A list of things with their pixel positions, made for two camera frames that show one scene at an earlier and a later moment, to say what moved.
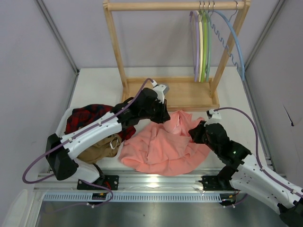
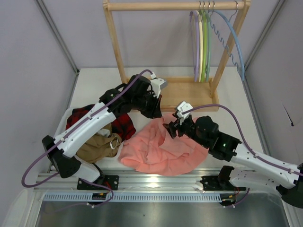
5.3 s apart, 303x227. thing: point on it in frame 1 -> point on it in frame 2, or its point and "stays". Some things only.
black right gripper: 197,133 -> 178,129
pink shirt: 165,148 stays
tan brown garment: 106,148 stays
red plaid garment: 82,114 stays
